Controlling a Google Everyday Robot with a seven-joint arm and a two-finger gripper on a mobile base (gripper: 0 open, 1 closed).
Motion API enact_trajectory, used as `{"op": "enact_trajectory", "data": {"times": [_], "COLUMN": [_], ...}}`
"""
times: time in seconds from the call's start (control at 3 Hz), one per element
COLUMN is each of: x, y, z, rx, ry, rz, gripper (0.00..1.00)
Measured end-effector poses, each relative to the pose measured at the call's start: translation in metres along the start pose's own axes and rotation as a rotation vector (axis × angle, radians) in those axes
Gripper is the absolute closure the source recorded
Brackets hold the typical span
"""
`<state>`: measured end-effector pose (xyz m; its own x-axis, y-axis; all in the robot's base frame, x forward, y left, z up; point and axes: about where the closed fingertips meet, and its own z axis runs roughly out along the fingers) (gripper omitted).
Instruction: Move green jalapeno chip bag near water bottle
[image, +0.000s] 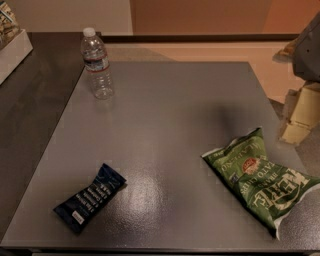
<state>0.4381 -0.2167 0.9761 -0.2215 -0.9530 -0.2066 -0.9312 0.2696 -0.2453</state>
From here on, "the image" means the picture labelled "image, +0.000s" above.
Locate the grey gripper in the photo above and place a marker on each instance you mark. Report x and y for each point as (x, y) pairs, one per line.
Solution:
(308, 53)

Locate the green jalapeno chip bag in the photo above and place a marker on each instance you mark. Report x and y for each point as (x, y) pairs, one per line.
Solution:
(268, 191)

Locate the clear plastic water bottle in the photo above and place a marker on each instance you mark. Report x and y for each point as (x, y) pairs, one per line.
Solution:
(97, 64)

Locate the dark blue snack bar wrapper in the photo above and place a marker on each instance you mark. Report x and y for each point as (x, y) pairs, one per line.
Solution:
(79, 209)

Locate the white box with snacks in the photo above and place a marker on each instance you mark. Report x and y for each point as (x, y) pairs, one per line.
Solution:
(15, 44)

